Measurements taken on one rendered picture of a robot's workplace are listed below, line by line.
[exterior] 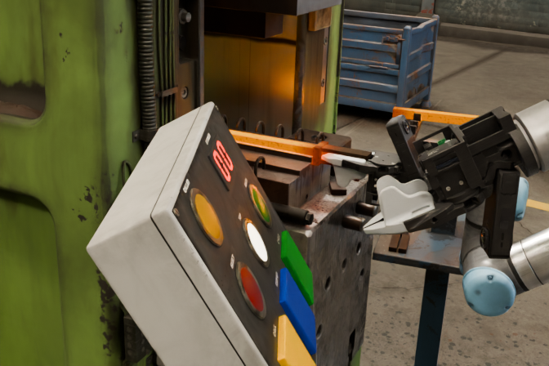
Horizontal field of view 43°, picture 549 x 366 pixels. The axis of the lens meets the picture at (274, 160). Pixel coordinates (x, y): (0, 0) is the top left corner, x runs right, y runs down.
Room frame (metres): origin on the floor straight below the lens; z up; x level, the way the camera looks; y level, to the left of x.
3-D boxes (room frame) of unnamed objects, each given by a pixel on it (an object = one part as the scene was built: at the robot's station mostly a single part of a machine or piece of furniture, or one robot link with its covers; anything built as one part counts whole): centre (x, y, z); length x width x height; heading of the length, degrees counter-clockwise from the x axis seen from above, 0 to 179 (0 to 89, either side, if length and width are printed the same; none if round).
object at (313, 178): (1.31, 0.12, 0.96); 0.42 x 0.20 x 0.09; 64
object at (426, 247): (1.63, -0.44, 0.67); 0.40 x 0.30 x 0.02; 163
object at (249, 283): (0.58, 0.02, 1.09); 0.05 x 0.03 x 0.04; 154
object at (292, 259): (0.78, -0.03, 1.01); 0.07 x 0.05 x 0.07; 179
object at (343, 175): (1.20, -0.13, 0.98); 0.09 x 0.03 x 0.06; 67
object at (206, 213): (0.58, 0.06, 1.16); 0.05 x 0.03 x 0.04; 154
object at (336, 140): (1.41, -0.09, 0.95); 0.12 x 0.08 x 0.06; 64
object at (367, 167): (1.18, -0.17, 1.00); 0.09 x 0.05 x 0.02; 67
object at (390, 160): (1.17, -0.23, 0.98); 0.12 x 0.08 x 0.09; 64
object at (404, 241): (1.77, -0.38, 0.68); 0.60 x 0.04 x 0.01; 165
